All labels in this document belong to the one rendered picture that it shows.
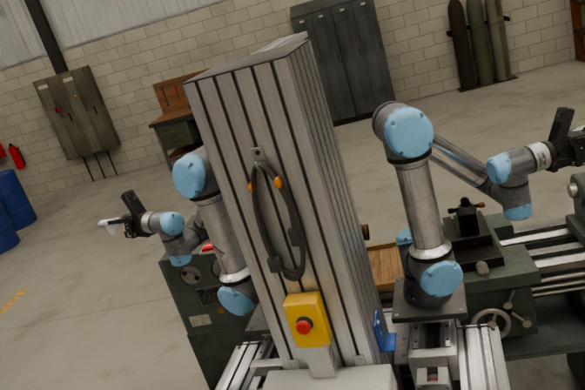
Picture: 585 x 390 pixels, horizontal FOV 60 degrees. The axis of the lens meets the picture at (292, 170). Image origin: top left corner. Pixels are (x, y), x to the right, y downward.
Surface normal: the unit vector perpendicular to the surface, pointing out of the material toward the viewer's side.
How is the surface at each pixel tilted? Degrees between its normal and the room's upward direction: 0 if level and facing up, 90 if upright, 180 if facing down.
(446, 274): 98
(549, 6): 90
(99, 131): 90
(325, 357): 90
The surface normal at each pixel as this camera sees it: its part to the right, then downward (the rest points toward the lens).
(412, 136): 0.08, 0.16
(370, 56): -0.10, 0.35
